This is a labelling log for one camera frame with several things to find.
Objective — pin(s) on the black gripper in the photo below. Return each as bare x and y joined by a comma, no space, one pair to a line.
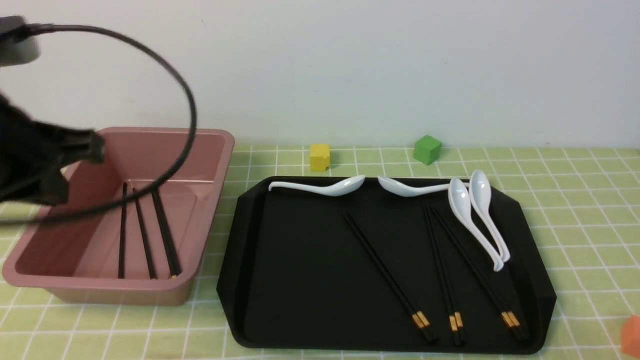
33,154

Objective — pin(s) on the black chopstick pair gold band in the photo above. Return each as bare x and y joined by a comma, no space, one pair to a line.
145,242

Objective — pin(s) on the black chopstick in bin left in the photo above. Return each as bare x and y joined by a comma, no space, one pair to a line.
122,242

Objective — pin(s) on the black chopstick in bin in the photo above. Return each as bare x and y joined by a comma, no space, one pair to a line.
167,237
122,242

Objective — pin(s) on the pink rectangular plastic bin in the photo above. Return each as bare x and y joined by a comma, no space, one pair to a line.
77,262

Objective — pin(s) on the black chopstick in bin right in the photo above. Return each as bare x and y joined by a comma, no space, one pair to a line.
167,237

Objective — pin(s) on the yellow cube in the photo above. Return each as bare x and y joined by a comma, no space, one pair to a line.
319,157

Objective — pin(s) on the white spoon far left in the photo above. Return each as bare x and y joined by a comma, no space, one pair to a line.
338,189

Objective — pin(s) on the black plastic tray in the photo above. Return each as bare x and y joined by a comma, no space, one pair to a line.
294,275

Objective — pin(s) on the white spoon centre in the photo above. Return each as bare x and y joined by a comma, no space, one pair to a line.
405,191

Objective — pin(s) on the green cube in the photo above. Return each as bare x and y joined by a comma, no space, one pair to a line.
427,150

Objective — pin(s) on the black chopstick pair diagonal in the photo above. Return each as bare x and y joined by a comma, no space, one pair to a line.
417,317

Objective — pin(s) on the white spoon left of pair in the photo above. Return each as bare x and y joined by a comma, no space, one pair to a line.
460,205

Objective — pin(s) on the white spoon of pair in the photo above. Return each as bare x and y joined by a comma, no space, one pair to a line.
480,193
460,205

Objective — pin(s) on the white spoon right of pair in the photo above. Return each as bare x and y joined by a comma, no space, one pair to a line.
480,193

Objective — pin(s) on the black chopstick pair rightmost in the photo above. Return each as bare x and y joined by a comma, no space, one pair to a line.
506,314

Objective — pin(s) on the orange cube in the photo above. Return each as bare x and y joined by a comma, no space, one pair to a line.
630,337

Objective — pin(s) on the grey camera box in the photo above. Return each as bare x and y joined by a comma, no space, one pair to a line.
17,47

